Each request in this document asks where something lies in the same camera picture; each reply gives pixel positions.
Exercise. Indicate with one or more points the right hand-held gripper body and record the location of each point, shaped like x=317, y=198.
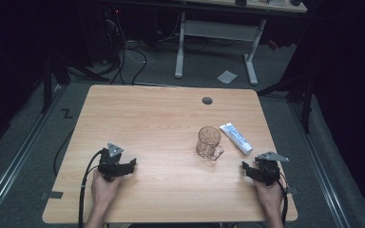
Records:
x=268, y=167

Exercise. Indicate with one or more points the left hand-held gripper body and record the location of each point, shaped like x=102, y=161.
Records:
x=110, y=164

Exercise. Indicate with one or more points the person's left hand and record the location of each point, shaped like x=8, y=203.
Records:
x=104, y=190

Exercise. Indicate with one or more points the person's right hand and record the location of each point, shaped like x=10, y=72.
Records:
x=269, y=195

